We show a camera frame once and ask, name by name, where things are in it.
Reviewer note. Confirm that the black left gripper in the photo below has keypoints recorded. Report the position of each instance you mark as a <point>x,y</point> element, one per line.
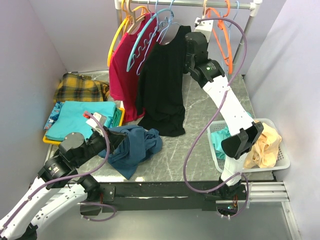
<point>117,138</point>

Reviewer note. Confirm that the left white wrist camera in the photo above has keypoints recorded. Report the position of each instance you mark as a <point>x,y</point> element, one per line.
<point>96,121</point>

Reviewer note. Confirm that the cream beige shirt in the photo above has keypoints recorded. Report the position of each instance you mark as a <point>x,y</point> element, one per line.
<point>264,153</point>

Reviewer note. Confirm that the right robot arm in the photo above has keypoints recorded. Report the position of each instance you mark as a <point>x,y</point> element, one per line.
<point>242,127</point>

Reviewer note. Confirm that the yellow plaid shirt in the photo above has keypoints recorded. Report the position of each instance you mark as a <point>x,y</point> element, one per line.
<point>81,88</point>

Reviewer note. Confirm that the black shirt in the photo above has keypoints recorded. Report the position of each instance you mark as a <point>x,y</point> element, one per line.
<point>159,94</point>

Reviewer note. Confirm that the magenta pink shirt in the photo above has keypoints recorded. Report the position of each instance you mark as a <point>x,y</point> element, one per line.
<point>123,84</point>

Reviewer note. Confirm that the blue patterned cloth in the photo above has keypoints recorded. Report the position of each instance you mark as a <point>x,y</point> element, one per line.
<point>54,115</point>

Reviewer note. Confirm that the yellow plastic tray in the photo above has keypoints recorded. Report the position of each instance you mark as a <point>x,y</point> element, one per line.
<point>54,142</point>

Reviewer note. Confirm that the wooden hanger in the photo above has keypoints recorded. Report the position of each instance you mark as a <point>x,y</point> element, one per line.
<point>204,9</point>

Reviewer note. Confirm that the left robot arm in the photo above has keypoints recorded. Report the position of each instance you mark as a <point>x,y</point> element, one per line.
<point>64,180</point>

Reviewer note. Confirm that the turquoise t shirt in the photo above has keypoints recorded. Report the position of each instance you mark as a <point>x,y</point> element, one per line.
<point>216,138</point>

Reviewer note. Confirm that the folded turquoise cloth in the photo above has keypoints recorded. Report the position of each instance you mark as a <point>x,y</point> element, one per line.
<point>71,118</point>

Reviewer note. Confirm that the beige hanger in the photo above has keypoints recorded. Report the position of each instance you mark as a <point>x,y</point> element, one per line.
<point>133,18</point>

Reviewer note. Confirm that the yellow plastic hanger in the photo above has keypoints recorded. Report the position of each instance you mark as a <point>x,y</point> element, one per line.
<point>123,23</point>

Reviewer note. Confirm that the white clothes rack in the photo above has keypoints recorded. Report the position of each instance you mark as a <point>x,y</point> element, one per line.
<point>253,7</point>

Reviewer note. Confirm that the dark blue shirt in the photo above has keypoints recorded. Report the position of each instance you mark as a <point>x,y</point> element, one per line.
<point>138,146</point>

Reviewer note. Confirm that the green printed garment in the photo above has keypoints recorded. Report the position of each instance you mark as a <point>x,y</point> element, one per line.
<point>116,118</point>

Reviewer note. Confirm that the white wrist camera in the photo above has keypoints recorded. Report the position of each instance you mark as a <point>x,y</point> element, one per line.
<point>96,121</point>
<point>204,26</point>

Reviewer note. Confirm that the black base bar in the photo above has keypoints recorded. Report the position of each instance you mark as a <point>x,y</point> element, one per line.
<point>153,196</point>

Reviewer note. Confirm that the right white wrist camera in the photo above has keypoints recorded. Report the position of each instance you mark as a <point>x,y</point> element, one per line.
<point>204,26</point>

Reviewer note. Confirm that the pale blue wire hanger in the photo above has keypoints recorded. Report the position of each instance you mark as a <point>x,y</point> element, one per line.
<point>152,41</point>

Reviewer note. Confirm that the white perforated plastic basket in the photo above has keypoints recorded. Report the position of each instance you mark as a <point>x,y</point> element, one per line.
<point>283,161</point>

